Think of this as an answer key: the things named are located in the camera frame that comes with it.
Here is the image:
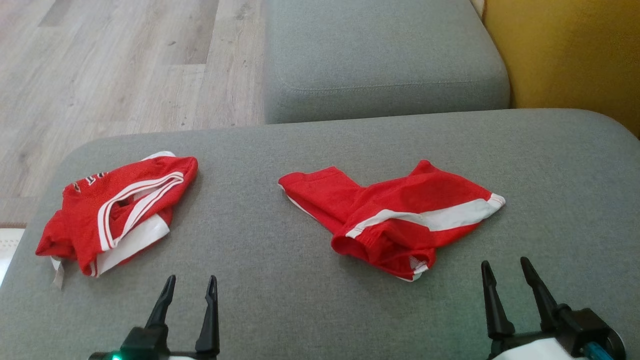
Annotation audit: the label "red white jersey shirt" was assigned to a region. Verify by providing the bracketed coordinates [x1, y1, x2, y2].
[35, 150, 199, 291]

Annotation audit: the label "white textured mat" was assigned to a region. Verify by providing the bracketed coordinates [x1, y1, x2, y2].
[0, 228, 26, 287]

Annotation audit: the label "blue right camera cable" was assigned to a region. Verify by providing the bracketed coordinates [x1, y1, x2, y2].
[582, 340, 617, 360]

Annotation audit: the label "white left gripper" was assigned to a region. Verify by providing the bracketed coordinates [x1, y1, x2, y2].
[89, 274, 221, 360]

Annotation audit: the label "yellow upholstered panel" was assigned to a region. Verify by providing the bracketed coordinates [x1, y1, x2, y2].
[482, 0, 640, 139]

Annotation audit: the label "red white striped shorts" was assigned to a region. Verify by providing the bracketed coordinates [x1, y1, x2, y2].
[277, 159, 507, 283]

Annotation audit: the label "small grey sofa cushion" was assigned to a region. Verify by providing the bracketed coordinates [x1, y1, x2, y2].
[263, 0, 511, 125]

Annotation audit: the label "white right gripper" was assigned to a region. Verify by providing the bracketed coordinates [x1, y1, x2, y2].
[480, 256, 583, 360]

